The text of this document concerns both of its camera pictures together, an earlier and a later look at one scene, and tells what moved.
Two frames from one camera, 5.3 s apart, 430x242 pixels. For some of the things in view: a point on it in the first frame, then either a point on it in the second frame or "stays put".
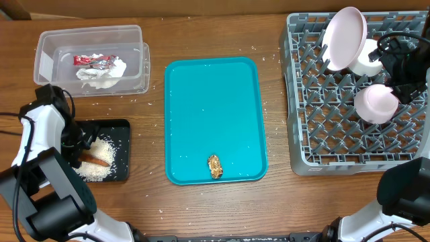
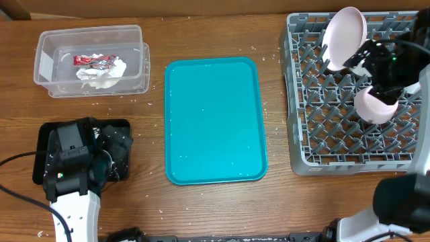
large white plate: [344, 37] stays put
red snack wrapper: [99, 62] stays put
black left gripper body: [76, 138] → [107, 146]
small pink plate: [375, 103] stays put
